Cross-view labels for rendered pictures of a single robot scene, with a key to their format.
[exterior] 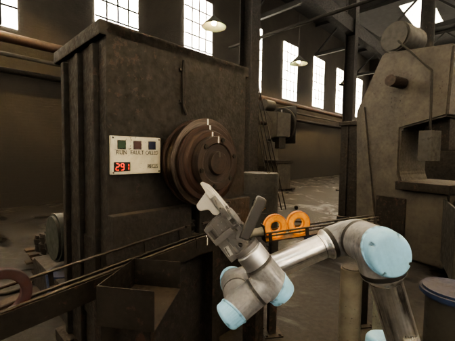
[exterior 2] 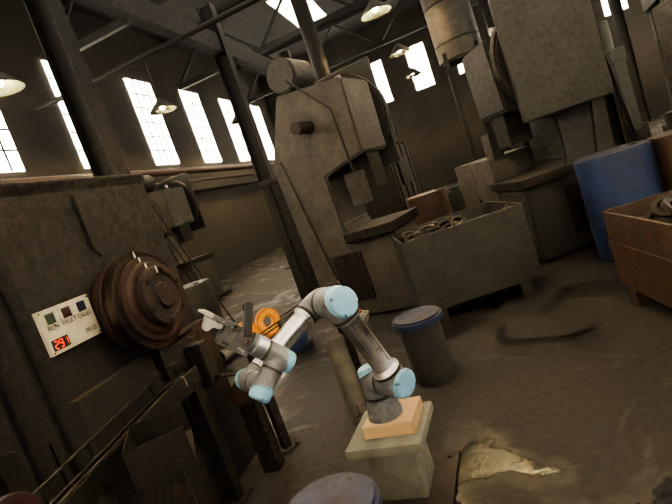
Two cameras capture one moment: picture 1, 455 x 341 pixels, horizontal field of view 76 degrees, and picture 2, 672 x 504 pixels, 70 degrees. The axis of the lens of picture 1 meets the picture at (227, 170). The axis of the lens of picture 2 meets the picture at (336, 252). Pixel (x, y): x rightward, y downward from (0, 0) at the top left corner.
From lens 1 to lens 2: 0.87 m
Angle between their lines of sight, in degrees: 27
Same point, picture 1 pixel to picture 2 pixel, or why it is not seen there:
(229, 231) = (236, 334)
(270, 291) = (281, 362)
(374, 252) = (334, 304)
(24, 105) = not seen: outside the picture
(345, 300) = (340, 370)
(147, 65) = (37, 218)
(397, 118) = (318, 167)
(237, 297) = (261, 378)
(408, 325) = (373, 342)
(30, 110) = not seen: outside the picture
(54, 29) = not seen: outside the picture
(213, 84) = (114, 208)
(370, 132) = (298, 189)
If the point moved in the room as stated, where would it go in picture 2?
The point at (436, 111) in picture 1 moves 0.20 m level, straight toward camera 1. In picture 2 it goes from (351, 149) to (349, 148)
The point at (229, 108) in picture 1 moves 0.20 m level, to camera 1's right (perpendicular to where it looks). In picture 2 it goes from (141, 228) to (178, 216)
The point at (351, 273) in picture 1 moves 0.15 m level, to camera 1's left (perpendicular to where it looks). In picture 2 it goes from (335, 343) to (313, 355)
